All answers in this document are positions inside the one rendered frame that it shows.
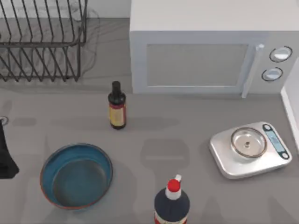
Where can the silver kitchen scale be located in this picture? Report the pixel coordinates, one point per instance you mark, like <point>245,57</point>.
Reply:
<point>250,149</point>

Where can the dark brown bottle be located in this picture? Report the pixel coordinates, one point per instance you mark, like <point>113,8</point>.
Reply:
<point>117,109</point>

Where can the pale microwave oven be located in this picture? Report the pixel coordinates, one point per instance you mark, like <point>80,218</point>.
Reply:
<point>187,28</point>

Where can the large microwave knob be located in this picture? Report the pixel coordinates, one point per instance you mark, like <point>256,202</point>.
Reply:
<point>280,53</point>

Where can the small microwave knob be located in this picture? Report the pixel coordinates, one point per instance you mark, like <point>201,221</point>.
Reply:
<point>272,74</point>

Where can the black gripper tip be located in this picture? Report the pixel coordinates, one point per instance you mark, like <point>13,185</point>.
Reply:
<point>5,154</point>

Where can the blue bowl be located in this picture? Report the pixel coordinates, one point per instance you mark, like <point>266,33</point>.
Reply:
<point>77,177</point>

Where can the black bottle with red cap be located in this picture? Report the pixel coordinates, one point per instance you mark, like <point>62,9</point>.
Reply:
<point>171,205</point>

